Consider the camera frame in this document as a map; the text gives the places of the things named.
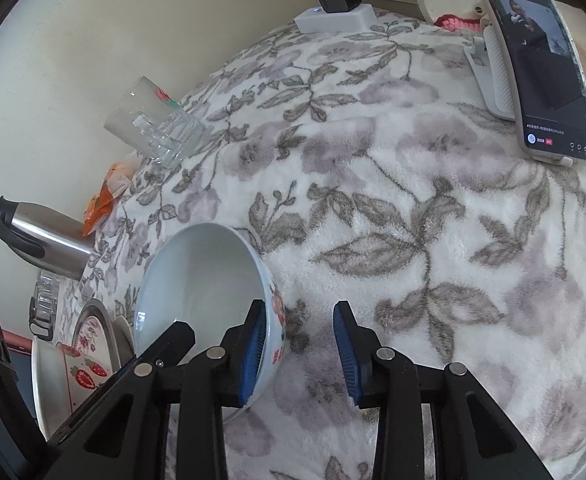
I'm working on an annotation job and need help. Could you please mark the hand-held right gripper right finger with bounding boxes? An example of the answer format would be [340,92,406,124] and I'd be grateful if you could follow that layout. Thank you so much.
[333,300,549,480]

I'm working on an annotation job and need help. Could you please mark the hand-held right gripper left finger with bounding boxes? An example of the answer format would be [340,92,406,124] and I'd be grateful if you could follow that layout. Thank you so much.
[43,300,267,480]

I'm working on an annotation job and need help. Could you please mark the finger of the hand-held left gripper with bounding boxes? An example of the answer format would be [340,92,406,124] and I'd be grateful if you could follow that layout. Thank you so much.
[47,320,195,453]

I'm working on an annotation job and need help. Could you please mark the strawberry print bowl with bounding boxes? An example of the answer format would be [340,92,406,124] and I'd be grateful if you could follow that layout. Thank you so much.
[32,335,118,441]

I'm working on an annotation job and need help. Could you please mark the light blue bowl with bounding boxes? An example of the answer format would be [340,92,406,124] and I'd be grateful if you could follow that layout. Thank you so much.
[134,222,288,408]

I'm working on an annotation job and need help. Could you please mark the pink floral round plate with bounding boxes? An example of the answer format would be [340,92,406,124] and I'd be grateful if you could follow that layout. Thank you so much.
[72,310,118,361]

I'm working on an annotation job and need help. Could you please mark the stainless steel plate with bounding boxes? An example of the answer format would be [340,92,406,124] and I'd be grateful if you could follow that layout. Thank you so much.
[72,298,124,356]

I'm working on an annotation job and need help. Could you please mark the black cup holder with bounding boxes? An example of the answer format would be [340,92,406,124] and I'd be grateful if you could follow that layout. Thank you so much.
[28,305,56,342]

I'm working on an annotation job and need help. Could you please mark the row of small glass cups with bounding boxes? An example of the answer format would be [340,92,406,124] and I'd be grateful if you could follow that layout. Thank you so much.
[32,269,68,328]

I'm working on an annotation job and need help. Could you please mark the orange snack packet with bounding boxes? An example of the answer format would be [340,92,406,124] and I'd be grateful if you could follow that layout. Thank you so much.
[82,190,118,238]
[100,160,136,198]

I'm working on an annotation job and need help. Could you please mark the stainless steel thermos jug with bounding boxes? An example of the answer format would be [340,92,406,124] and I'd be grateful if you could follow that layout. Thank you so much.
[0,196,96,281]

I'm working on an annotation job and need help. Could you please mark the clear glass mug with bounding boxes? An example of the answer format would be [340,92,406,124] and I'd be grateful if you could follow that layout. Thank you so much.
[104,76,211,168]

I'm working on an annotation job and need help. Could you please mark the white phone stand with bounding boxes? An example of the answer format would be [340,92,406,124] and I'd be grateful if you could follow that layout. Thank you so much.
[463,5,574,167]

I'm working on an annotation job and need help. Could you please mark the smartphone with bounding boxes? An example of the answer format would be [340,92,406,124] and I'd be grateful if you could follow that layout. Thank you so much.
[464,0,586,167]

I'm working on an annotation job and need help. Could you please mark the pink crocheted item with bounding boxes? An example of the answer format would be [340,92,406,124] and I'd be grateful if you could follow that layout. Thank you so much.
[433,10,489,36]

